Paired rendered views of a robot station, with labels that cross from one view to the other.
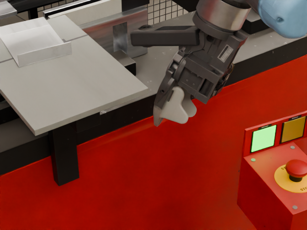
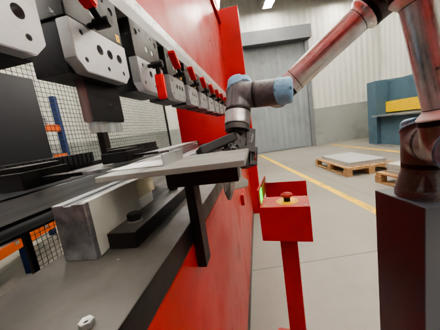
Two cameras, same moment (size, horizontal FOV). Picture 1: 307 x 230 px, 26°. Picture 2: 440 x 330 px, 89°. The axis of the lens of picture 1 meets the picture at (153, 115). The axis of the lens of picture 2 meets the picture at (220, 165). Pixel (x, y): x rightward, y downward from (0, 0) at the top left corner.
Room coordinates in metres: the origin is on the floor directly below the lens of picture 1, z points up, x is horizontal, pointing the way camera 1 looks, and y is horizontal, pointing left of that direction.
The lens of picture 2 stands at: (0.48, 0.43, 1.05)
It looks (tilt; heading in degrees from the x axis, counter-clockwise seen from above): 9 degrees down; 314
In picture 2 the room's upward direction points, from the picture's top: 8 degrees counter-clockwise
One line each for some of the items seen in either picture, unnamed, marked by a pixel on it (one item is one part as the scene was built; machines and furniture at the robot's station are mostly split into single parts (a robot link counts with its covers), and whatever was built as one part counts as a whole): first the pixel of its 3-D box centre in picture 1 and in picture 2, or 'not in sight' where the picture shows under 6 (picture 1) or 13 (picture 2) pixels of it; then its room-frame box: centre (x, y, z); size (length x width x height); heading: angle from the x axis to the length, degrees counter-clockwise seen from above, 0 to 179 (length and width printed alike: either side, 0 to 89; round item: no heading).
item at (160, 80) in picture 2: not in sight; (158, 80); (1.00, 0.07, 1.20); 0.04 x 0.02 x 0.10; 33
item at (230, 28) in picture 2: not in sight; (215, 122); (2.36, -1.57, 1.15); 0.85 x 0.25 x 2.30; 33
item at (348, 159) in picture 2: not in sight; (349, 158); (1.56, -4.21, 0.17); 1.01 x 0.64 x 0.06; 133
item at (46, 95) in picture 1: (51, 67); (182, 163); (0.85, 0.15, 1.00); 0.26 x 0.18 x 0.01; 33
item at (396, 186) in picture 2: not in sight; (425, 177); (0.49, -0.44, 0.82); 0.15 x 0.15 x 0.10
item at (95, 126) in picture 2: not in sight; (103, 109); (0.97, 0.24, 1.13); 0.10 x 0.02 x 0.10; 123
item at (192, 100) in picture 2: not in sight; (183, 88); (1.28, -0.25, 1.26); 0.15 x 0.09 x 0.17; 123
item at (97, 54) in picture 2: not in sight; (80, 36); (0.96, 0.26, 1.26); 0.15 x 0.09 x 0.17; 123
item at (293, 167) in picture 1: (296, 173); (287, 198); (0.83, -0.24, 0.79); 0.04 x 0.04 x 0.04
